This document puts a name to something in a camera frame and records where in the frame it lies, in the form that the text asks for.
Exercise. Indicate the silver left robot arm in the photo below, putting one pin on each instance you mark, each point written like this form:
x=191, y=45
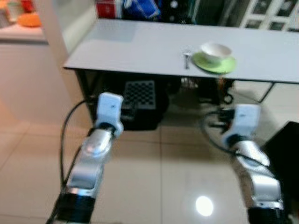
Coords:
x=91, y=163

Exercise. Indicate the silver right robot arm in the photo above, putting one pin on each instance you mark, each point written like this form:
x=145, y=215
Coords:
x=257, y=182

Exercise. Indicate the black box with checkerboard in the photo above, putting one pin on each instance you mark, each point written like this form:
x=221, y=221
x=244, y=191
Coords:
x=145, y=95

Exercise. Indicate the green plate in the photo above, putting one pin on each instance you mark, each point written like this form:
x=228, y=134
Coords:
x=219, y=68

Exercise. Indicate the white bowl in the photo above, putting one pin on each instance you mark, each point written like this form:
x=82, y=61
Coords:
x=216, y=53

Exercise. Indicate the grey table with black legs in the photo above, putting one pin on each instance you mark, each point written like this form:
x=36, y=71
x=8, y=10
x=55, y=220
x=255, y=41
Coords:
x=140, y=46

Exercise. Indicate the black bag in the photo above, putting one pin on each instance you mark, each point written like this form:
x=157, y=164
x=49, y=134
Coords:
x=285, y=158

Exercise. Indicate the blue bag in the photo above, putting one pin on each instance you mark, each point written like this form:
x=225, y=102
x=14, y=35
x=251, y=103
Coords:
x=140, y=8

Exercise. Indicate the red box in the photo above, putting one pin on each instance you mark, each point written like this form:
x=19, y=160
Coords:
x=108, y=9

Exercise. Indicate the white kitchen counter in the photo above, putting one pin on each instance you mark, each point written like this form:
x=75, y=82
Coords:
x=65, y=28

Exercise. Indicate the black appliance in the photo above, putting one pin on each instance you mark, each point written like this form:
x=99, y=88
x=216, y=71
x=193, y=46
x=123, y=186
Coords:
x=205, y=11

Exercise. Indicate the white glass-door cabinet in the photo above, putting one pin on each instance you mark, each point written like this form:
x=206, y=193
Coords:
x=266, y=14

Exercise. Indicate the orange object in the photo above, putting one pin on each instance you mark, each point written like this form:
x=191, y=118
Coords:
x=30, y=20

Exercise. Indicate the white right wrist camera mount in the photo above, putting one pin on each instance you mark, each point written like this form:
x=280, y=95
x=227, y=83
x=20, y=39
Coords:
x=243, y=120

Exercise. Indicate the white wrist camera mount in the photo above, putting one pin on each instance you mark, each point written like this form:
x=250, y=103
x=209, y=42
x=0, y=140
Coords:
x=108, y=109
x=243, y=120

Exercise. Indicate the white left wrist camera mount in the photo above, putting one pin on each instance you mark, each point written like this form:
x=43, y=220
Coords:
x=108, y=109

